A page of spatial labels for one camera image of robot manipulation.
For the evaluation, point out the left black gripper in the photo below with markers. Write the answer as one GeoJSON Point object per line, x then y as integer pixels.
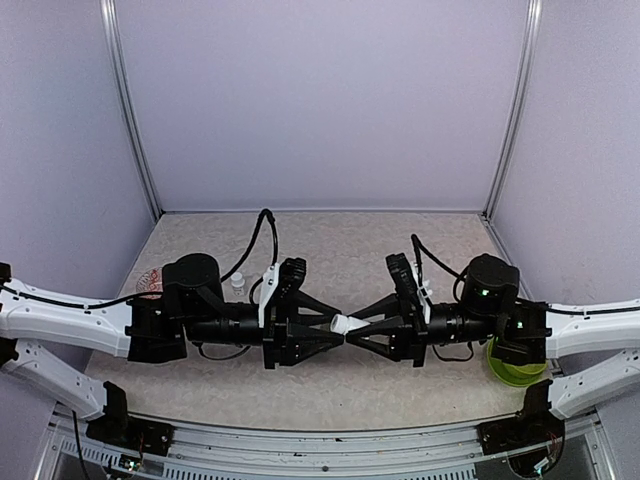
{"type": "Point", "coordinates": [282, 339]}

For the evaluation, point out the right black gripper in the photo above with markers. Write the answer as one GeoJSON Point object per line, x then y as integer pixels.
{"type": "Point", "coordinates": [408, 330]}

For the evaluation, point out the small white pill bottle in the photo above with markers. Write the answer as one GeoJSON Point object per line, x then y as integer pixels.
{"type": "Point", "coordinates": [342, 324]}

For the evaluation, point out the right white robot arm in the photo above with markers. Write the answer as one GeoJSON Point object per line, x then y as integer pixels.
{"type": "Point", "coordinates": [487, 307]}

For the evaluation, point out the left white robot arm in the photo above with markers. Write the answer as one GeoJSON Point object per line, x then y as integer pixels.
{"type": "Point", "coordinates": [156, 328]}

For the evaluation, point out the green bowl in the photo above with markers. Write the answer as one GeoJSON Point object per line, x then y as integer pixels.
{"type": "Point", "coordinates": [513, 375]}

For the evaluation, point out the red patterned bowl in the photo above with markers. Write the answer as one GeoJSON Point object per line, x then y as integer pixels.
{"type": "Point", "coordinates": [150, 281]}

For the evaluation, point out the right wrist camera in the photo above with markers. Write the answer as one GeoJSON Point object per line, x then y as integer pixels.
{"type": "Point", "coordinates": [413, 296]}

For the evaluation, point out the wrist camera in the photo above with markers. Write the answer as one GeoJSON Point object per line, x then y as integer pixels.
{"type": "Point", "coordinates": [280, 281]}
{"type": "Point", "coordinates": [413, 296]}

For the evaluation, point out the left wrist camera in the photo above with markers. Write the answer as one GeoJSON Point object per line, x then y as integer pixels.
{"type": "Point", "coordinates": [280, 281]}

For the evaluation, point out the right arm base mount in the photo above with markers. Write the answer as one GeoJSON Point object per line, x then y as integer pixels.
{"type": "Point", "coordinates": [531, 425]}

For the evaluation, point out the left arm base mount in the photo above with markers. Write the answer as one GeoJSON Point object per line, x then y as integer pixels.
{"type": "Point", "coordinates": [116, 427]}

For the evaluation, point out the aluminium front rail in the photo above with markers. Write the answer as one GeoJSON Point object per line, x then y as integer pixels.
{"type": "Point", "coordinates": [200, 451]}

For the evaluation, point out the right aluminium corner post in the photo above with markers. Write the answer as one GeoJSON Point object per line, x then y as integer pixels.
{"type": "Point", "coordinates": [516, 111]}

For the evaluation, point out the aluminium corner post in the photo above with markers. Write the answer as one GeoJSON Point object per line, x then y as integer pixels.
{"type": "Point", "coordinates": [516, 111]}
{"type": "Point", "coordinates": [109, 15]}

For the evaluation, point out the left aluminium corner post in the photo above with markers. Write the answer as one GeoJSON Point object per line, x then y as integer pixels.
{"type": "Point", "coordinates": [109, 15]}

